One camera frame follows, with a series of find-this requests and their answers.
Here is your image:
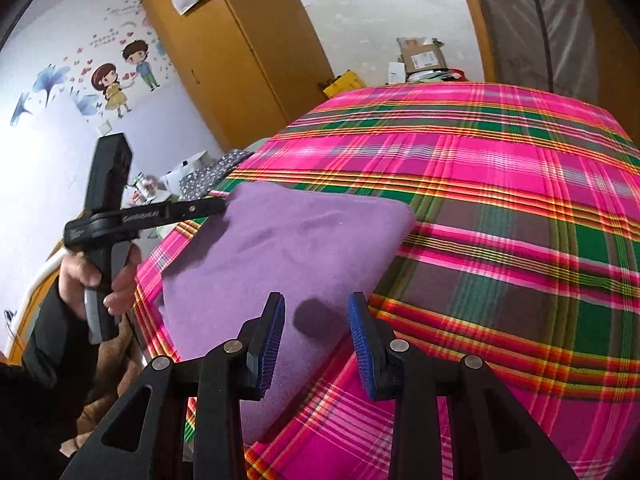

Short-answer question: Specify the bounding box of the purple fleece garment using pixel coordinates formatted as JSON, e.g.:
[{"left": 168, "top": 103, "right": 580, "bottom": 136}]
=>
[{"left": 160, "top": 182, "right": 416, "bottom": 444}]

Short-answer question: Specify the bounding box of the transparent plastic door curtain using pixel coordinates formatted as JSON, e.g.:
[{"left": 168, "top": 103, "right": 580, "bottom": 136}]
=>
[{"left": 480, "top": 0, "right": 599, "bottom": 104}]

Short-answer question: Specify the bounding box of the person's left hand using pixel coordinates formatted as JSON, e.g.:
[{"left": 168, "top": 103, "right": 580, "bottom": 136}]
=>
[{"left": 58, "top": 245, "right": 141, "bottom": 321}]

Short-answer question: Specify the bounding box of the pink plaid bed sheet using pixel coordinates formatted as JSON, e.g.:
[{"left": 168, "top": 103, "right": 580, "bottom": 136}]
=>
[{"left": 131, "top": 81, "right": 640, "bottom": 480}]

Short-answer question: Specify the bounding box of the cardboard parcel box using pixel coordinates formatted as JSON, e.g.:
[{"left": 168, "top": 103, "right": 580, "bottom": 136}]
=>
[{"left": 396, "top": 37, "right": 447, "bottom": 75}]

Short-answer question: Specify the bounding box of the yellow box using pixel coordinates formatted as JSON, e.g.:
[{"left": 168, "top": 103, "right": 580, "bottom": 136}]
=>
[{"left": 322, "top": 70, "right": 367, "bottom": 99}]

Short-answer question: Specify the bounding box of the wooden wardrobe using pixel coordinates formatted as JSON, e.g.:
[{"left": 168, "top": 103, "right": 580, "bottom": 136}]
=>
[{"left": 142, "top": 0, "right": 334, "bottom": 151}]

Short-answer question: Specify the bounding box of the person's left forearm black sleeve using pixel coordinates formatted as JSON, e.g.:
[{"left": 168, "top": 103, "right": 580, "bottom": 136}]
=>
[{"left": 1, "top": 283, "right": 99, "bottom": 479}]

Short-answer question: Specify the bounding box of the dark floral folded garment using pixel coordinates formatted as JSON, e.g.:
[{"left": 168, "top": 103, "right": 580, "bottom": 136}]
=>
[{"left": 179, "top": 148, "right": 253, "bottom": 200}]

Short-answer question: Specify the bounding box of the cartoon couple wall sticker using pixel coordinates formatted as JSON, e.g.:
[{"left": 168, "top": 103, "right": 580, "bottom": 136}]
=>
[{"left": 90, "top": 39, "right": 160, "bottom": 118}]

